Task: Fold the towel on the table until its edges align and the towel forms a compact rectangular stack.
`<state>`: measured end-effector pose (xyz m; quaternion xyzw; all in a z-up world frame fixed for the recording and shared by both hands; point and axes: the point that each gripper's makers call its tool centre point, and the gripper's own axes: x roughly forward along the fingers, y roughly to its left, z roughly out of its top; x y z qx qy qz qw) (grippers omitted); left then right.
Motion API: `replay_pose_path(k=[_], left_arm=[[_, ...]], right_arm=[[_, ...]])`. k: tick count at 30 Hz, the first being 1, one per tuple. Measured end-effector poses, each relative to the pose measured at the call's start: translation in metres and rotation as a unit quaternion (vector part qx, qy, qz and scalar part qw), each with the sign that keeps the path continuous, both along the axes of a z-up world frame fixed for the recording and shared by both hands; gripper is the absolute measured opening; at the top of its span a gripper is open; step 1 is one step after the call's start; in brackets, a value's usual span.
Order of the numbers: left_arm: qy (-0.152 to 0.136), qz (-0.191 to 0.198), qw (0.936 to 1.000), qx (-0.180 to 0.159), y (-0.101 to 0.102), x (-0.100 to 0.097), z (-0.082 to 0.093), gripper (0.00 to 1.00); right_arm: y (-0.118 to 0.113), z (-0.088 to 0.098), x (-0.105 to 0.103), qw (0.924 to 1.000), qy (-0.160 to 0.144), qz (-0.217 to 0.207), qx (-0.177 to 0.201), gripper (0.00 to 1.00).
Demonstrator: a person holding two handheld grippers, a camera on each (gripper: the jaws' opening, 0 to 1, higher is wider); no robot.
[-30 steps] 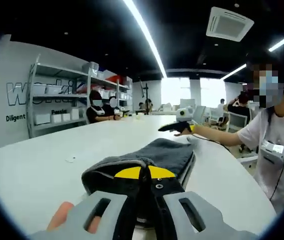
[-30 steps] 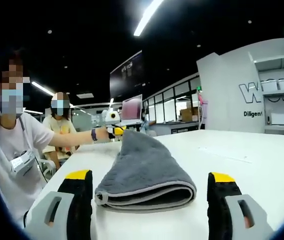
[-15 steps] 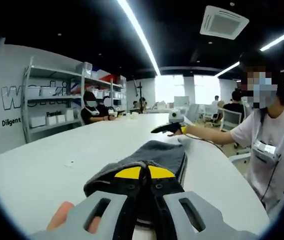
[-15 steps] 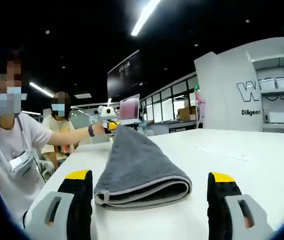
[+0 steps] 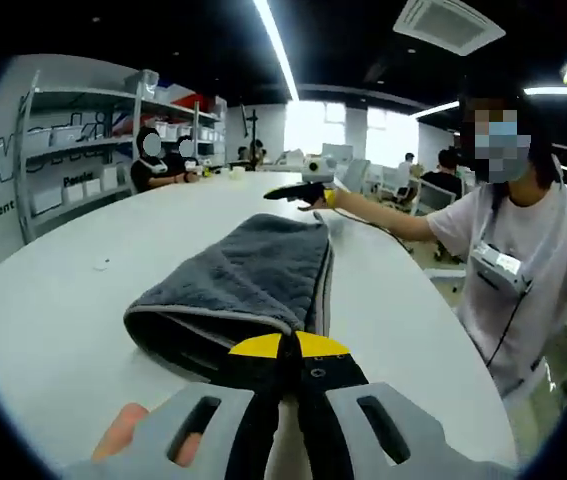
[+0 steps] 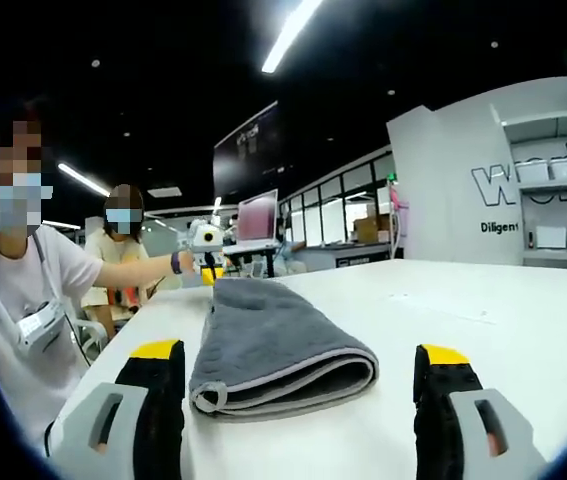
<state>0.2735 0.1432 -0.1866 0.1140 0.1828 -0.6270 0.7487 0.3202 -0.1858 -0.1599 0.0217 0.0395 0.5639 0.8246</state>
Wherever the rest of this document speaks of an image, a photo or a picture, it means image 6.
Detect white table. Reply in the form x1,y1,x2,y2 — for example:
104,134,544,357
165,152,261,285
45,257,567,480

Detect grey fluffy towel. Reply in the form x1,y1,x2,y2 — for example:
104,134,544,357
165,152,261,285
188,277,381,418

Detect computer monitor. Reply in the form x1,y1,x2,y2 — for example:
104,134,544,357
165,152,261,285
236,188,281,247

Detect white chest device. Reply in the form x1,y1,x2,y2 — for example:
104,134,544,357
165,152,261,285
15,298,67,358

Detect person's body in white shirt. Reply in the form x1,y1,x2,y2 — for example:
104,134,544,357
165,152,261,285
0,222,107,451

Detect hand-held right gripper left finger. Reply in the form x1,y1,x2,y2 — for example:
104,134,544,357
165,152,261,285
45,338,187,480

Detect large dark wall screen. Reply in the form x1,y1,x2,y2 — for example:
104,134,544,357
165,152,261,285
211,101,285,204

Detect metal storage shelf with bins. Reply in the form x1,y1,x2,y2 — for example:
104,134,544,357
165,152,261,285
515,157,567,254

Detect grey workbench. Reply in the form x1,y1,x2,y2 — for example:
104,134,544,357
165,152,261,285
307,247,396,274

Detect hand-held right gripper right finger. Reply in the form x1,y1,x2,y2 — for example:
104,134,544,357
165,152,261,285
412,342,549,480

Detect white chair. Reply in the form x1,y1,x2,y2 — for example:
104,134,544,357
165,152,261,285
70,312,111,363

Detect pink tool on white stand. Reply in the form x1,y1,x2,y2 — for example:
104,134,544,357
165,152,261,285
386,184,411,262

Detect grey metal shelving rack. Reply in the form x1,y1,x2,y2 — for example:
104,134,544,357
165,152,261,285
490,103,567,269

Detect brown cardboard box stack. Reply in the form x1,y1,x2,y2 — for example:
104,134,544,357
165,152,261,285
352,215,394,245

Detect chest device cable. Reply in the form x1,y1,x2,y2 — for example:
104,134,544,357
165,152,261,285
60,299,94,368

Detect ceiling light strip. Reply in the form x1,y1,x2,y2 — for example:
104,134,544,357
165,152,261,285
261,0,325,75
56,162,112,198

